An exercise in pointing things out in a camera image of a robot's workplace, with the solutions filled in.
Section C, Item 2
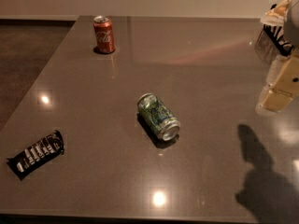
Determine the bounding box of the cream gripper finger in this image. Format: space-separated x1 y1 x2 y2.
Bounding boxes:
255 55 299 116

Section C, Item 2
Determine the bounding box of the green soda can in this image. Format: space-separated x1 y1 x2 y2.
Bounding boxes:
137 93 180 142

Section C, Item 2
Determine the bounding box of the red cola can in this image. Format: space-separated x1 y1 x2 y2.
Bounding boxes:
93 15 115 54

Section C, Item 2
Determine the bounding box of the black candy bar wrapper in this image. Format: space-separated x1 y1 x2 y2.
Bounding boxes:
7 130 64 180

